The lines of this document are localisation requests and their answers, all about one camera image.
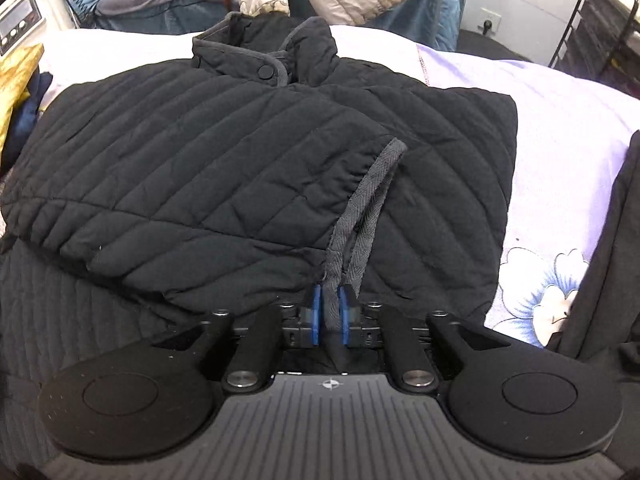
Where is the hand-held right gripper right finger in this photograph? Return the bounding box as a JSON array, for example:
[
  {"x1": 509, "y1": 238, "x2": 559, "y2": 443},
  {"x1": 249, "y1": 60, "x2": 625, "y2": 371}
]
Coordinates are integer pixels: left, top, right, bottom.
[{"x1": 339, "y1": 285, "x2": 511, "y2": 392}]

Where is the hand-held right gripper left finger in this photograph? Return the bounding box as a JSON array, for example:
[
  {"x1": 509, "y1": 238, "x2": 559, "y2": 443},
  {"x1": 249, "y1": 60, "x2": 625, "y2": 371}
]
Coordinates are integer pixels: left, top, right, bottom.
[{"x1": 152, "y1": 285, "x2": 321, "y2": 392}]

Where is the black quilted jacket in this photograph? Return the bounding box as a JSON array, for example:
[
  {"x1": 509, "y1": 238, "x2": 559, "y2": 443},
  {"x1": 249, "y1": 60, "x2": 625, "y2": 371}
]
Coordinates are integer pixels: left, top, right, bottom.
[{"x1": 0, "y1": 14, "x2": 520, "y2": 466}]

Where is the black printed shirt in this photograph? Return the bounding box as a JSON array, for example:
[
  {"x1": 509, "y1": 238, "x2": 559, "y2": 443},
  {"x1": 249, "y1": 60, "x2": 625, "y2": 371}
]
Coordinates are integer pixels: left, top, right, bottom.
[{"x1": 545, "y1": 130, "x2": 640, "y2": 386}]

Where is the blue hanging garment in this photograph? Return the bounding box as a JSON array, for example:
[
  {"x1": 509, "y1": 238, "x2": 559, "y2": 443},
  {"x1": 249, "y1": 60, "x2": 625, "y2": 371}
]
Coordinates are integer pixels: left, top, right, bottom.
[{"x1": 370, "y1": 0, "x2": 463, "y2": 53}]

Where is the white bed sheet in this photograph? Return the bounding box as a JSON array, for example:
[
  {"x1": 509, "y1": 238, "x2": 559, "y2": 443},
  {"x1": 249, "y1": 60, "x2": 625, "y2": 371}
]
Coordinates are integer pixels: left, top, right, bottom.
[{"x1": 37, "y1": 27, "x2": 201, "y2": 85}]

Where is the black metal rack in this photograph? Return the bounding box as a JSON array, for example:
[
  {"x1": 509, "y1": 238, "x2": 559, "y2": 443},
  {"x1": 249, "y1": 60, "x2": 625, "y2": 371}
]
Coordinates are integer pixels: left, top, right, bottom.
[{"x1": 547, "y1": 0, "x2": 640, "y2": 98}]

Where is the white machine with display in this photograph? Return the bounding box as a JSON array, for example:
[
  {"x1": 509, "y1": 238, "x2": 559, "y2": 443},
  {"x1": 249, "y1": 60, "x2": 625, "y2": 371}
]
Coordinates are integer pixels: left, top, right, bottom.
[{"x1": 0, "y1": 0, "x2": 76, "y2": 58}]

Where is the white wall socket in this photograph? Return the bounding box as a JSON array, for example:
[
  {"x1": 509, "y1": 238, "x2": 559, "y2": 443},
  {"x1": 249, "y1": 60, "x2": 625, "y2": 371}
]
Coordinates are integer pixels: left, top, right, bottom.
[{"x1": 479, "y1": 7, "x2": 503, "y2": 36}]

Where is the coiled cable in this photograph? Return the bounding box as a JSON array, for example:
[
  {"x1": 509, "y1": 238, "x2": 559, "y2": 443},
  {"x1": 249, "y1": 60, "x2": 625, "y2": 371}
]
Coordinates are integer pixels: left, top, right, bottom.
[{"x1": 62, "y1": 0, "x2": 85, "y2": 27}]

